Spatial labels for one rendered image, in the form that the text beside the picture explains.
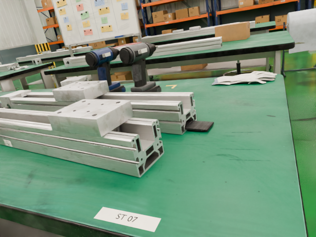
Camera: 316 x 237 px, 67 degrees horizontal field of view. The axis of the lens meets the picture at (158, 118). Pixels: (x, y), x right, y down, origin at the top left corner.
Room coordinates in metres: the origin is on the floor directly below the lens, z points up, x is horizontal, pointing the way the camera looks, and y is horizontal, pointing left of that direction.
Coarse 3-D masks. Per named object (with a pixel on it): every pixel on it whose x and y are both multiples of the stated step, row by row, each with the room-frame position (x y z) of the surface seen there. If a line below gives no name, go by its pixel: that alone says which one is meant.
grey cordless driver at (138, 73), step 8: (128, 48) 0.88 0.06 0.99; (136, 48) 0.89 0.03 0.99; (144, 48) 0.92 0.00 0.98; (152, 48) 0.96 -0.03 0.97; (120, 56) 0.88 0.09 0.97; (128, 56) 0.86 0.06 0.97; (136, 56) 0.88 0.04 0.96; (144, 56) 0.92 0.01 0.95; (136, 64) 0.90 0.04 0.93; (144, 64) 0.93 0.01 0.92; (136, 72) 0.89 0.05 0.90; (144, 72) 0.92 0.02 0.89; (136, 80) 0.89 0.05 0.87; (144, 80) 0.91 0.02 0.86; (136, 88) 0.89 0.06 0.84; (144, 88) 0.88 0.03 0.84; (152, 88) 0.91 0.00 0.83; (160, 88) 0.94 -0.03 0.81
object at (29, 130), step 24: (0, 120) 0.71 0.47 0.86; (24, 120) 0.75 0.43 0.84; (48, 120) 0.67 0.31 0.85; (144, 120) 0.49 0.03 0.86; (24, 144) 0.63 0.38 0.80; (48, 144) 0.58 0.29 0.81; (72, 144) 0.51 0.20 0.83; (96, 144) 0.46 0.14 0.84; (120, 144) 0.42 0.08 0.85; (144, 144) 0.46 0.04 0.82; (120, 168) 0.43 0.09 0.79; (144, 168) 0.42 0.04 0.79
